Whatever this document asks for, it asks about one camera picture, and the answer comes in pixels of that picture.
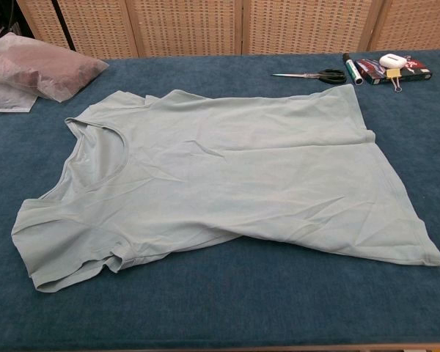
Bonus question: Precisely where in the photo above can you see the white earbud case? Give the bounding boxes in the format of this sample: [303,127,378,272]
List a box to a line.
[378,54,406,69]

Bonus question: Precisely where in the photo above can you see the blue carpet table cover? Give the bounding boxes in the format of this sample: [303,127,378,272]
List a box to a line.
[0,48,440,349]

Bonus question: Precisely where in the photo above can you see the yellow binder clip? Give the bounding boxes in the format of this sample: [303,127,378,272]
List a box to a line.
[385,67,404,92]

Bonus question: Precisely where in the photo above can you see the frosted bag with red garment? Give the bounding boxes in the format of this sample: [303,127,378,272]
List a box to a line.
[0,32,110,103]

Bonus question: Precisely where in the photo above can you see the black-handled scissors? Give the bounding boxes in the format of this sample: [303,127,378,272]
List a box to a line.
[271,68,348,86]

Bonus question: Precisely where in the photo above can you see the green white marker pen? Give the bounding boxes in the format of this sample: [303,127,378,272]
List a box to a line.
[342,53,364,87]

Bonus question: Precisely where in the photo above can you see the light green t-shirt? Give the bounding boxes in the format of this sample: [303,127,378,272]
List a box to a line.
[10,83,440,294]

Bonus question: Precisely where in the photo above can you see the dark flat card box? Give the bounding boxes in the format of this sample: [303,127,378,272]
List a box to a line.
[353,55,434,86]

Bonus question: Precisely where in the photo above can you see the woven wooden folding screen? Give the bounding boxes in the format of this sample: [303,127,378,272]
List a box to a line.
[16,0,440,59]

